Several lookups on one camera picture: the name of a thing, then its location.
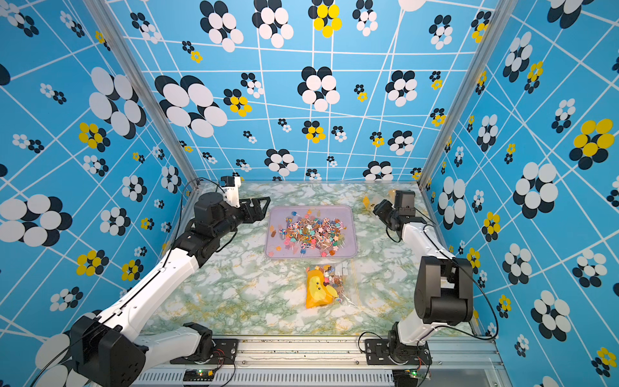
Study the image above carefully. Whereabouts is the clear ziploc bag of lollipops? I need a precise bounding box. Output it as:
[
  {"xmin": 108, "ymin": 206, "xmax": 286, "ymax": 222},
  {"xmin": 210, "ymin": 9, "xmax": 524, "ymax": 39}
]
[{"xmin": 388, "ymin": 189, "xmax": 406, "ymax": 208}]

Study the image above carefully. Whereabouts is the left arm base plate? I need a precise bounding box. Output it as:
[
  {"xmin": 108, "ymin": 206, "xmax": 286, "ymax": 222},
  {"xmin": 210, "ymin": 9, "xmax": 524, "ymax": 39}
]
[{"xmin": 169, "ymin": 338, "xmax": 240, "ymax": 365}]

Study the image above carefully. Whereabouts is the left controller board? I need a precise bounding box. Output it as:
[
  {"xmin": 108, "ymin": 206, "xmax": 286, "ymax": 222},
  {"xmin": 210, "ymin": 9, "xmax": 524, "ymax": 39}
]
[{"xmin": 183, "ymin": 369, "xmax": 216, "ymax": 382}]

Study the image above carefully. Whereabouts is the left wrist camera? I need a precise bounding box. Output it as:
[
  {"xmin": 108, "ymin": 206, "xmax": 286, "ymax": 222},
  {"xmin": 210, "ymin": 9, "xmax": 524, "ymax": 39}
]
[{"xmin": 219, "ymin": 176, "xmax": 242, "ymax": 208}]

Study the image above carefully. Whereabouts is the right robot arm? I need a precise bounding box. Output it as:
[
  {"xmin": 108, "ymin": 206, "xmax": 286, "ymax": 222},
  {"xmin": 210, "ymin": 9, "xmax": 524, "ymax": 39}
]
[{"xmin": 373, "ymin": 190, "xmax": 474, "ymax": 365}]

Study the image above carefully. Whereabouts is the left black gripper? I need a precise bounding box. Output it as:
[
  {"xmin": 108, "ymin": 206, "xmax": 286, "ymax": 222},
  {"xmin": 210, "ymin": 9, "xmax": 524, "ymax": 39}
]
[{"xmin": 213, "ymin": 194, "xmax": 270, "ymax": 241}]

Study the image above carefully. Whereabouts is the yellow duck ziploc bag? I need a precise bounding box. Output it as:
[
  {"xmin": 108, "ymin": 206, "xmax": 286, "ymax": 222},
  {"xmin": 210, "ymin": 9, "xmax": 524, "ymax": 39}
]
[
  {"xmin": 306, "ymin": 261, "xmax": 352, "ymax": 309},
  {"xmin": 362, "ymin": 195, "xmax": 385, "ymax": 214}
]

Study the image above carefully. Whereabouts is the lilac plastic tray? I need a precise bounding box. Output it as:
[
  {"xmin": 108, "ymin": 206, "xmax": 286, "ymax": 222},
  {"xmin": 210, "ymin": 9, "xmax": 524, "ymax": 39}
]
[{"xmin": 264, "ymin": 205, "xmax": 359, "ymax": 260}]

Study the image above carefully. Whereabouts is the controller board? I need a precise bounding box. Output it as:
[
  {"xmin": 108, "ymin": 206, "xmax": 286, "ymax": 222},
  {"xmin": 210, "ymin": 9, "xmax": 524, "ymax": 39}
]
[
  {"xmin": 392, "ymin": 369, "xmax": 419, "ymax": 387},
  {"xmin": 183, "ymin": 369, "xmax": 216, "ymax": 382}
]

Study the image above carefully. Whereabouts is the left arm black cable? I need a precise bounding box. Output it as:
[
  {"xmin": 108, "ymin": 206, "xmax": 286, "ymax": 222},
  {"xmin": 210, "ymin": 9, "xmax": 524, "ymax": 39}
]
[{"xmin": 28, "ymin": 177, "xmax": 226, "ymax": 387}]

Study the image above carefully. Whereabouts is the pile of candies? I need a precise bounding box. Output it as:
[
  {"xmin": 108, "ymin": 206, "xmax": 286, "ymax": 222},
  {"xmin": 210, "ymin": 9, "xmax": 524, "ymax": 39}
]
[{"xmin": 268, "ymin": 209, "xmax": 354, "ymax": 257}]

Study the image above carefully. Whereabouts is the right controller board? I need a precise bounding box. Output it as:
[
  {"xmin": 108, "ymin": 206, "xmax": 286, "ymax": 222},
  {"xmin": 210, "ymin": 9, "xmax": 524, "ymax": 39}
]
[{"xmin": 392, "ymin": 369, "xmax": 419, "ymax": 387}]

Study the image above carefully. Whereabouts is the aluminium front rail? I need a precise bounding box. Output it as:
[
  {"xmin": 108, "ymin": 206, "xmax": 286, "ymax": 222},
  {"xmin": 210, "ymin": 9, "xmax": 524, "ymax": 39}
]
[{"xmin": 133, "ymin": 335, "xmax": 511, "ymax": 386}]

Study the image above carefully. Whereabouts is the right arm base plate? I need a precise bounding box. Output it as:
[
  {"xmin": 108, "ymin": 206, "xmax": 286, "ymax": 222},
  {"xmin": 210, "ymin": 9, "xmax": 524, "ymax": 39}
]
[{"xmin": 362, "ymin": 339, "xmax": 433, "ymax": 367}]

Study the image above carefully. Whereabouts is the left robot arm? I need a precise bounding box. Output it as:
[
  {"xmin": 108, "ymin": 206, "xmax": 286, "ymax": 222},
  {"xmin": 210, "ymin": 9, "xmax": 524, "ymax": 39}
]
[{"xmin": 68, "ymin": 192, "xmax": 271, "ymax": 386}]

